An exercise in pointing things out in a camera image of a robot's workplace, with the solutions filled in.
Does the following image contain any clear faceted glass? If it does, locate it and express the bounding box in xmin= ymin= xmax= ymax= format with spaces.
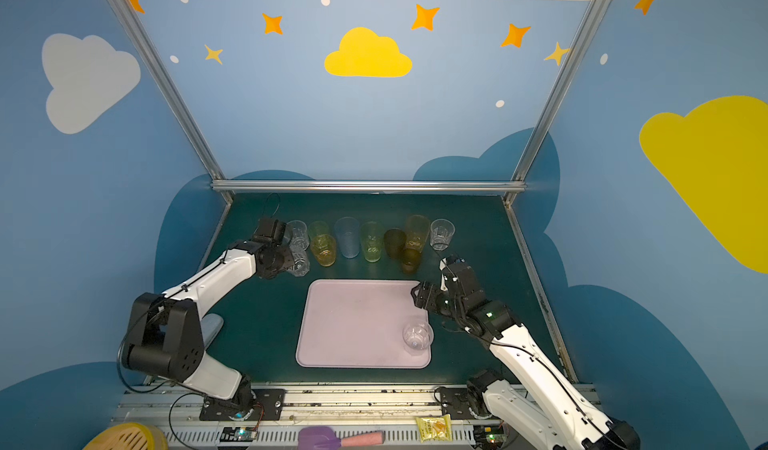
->
xmin=288 ymin=246 xmax=310 ymax=278
xmin=286 ymin=220 xmax=310 ymax=251
xmin=430 ymin=219 xmax=455 ymax=252
xmin=402 ymin=321 xmax=434 ymax=355

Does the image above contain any amber dimpled glass front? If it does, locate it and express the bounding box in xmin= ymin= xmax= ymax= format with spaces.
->
xmin=400 ymin=248 xmax=422 ymax=275

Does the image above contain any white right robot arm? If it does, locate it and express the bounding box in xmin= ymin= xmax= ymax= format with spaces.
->
xmin=411 ymin=257 xmax=641 ymax=449

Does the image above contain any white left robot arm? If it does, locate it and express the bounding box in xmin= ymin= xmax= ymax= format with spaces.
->
xmin=117 ymin=241 xmax=294 ymax=421

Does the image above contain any pink plastic tray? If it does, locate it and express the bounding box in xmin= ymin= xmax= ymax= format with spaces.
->
xmin=296 ymin=279 xmax=431 ymax=369

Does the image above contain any short yellow glass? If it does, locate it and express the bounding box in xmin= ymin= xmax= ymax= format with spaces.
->
xmin=310 ymin=234 xmax=337 ymax=268

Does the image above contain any tall yellow-green glass behind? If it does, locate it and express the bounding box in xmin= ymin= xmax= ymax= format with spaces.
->
xmin=308 ymin=221 xmax=331 ymax=242

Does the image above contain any dark amber dimpled glass back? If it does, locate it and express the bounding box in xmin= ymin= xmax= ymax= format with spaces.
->
xmin=384 ymin=228 xmax=406 ymax=260

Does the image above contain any tall yellow plastic glass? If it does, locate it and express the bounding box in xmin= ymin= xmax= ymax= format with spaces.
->
xmin=404 ymin=215 xmax=431 ymax=253

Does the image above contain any tall green plastic glass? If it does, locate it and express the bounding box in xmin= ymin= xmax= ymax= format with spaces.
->
xmin=360 ymin=221 xmax=385 ymax=263

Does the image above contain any tall blue plastic glass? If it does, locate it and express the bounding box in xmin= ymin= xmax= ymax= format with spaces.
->
xmin=334 ymin=217 xmax=360 ymax=259

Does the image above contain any yellow snack packet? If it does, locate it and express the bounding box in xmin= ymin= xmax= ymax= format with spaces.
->
xmin=415 ymin=415 xmax=453 ymax=443

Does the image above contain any purple pink spatula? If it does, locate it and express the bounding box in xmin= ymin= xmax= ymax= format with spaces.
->
xmin=298 ymin=426 xmax=384 ymax=450

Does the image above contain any yellow woven basket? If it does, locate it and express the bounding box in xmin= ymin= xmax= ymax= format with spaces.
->
xmin=84 ymin=423 xmax=169 ymax=450

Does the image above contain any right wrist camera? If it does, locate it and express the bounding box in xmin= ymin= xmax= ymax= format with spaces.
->
xmin=251 ymin=217 xmax=286 ymax=246

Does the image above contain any aluminium frame back rail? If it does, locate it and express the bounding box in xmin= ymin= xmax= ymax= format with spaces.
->
xmin=211 ymin=179 xmax=526 ymax=194

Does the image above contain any aluminium frame left post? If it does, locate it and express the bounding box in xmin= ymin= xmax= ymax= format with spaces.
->
xmin=106 ymin=0 xmax=225 ymax=183

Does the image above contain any aluminium frame post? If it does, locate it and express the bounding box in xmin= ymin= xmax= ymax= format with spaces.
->
xmin=106 ymin=0 xmax=225 ymax=183
xmin=503 ymin=0 xmax=612 ymax=210

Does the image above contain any aluminium frame right post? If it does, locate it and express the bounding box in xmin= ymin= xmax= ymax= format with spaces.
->
xmin=503 ymin=0 xmax=612 ymax=210

